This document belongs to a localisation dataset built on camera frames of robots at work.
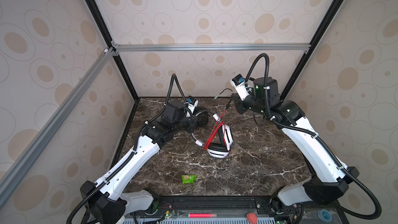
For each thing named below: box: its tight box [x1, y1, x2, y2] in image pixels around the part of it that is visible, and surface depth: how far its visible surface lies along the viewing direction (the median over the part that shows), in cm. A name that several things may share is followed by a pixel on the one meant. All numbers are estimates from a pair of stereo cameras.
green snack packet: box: [181, 174, 198, 185], surface depth 82 cm
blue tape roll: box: [318, 208, 333, 223], surface depth 72 cm
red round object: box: [246, 212, 258, 224], surface depth 70 cm
